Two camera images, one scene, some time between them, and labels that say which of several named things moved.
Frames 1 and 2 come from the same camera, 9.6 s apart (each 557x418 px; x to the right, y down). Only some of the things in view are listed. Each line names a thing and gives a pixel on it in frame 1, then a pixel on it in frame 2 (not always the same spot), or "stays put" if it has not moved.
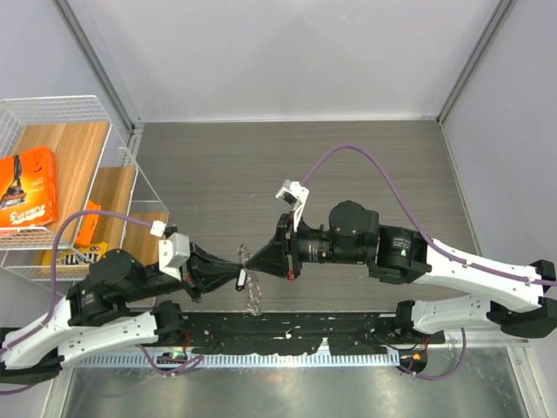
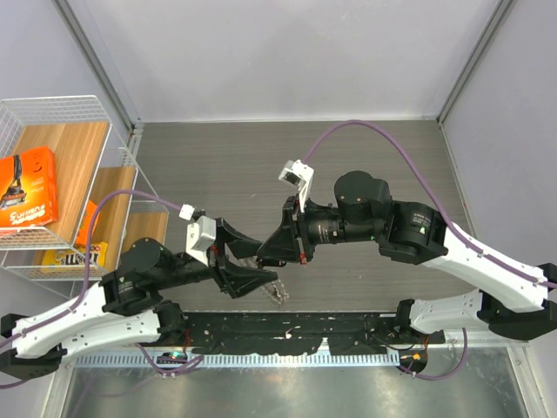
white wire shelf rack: [68, 194] stays put
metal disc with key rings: [254, 298] -> [275, 291]
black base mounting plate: [285, 333] stays put
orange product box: [28, 188] stays put
